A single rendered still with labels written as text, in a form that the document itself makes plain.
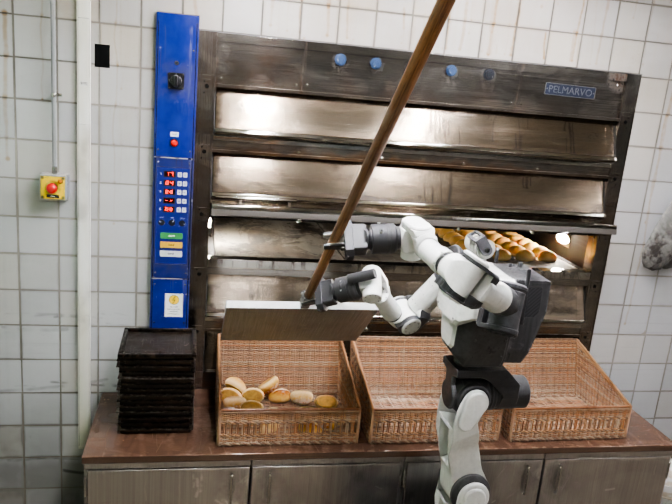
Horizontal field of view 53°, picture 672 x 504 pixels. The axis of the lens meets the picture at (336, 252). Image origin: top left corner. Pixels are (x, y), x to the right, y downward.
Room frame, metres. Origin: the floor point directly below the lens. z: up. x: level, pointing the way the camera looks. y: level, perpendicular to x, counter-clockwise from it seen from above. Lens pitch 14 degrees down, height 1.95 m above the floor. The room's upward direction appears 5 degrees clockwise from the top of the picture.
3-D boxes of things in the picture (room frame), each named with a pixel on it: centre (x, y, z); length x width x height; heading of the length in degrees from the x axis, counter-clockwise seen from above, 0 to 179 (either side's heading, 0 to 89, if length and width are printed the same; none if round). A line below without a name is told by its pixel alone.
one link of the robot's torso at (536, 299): (2.12, -0.52, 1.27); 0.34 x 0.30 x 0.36; 9
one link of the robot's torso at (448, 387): (2.13, -0.55, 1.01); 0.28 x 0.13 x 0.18; 103
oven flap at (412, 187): (2.97, -0.34, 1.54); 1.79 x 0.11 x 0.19; 102
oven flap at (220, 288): (2.97, -0.34, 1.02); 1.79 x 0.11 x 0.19; 102
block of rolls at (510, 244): (3.52, -0.82, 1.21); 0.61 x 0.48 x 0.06; 12
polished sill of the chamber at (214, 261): (2.99, -0.33, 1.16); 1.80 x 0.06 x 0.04; 102
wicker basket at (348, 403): (2.59, 0.16, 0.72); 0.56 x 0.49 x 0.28; 102
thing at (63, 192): (2.62, 1.12, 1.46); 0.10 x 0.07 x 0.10; 102
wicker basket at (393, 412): (2.71, -0.42, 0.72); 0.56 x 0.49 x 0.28; 102
